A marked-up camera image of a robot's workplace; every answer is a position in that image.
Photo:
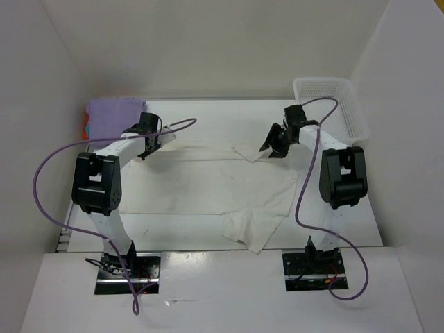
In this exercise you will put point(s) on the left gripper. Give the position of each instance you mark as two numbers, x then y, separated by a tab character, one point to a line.
149	146

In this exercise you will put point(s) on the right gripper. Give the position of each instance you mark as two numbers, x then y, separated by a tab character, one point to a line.
279	137

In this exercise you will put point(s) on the lavender t shirt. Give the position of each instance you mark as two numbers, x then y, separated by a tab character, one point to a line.
109	117

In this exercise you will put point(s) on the white t shirt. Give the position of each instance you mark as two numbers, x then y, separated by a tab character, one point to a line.
252	192

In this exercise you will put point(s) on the orange t shirt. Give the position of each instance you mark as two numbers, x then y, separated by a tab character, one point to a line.
86	121

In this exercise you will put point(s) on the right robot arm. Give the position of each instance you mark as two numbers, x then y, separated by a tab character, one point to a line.
342	175

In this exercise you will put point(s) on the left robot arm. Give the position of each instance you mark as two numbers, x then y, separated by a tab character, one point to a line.
98	192

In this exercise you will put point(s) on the white plastic basket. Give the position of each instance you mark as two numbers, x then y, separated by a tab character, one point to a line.
335	103

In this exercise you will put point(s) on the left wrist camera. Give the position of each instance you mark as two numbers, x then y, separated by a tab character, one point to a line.
166	136

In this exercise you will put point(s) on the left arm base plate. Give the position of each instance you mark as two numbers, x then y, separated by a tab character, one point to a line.
112	281

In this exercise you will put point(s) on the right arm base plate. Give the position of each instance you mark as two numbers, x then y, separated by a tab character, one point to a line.
300	275

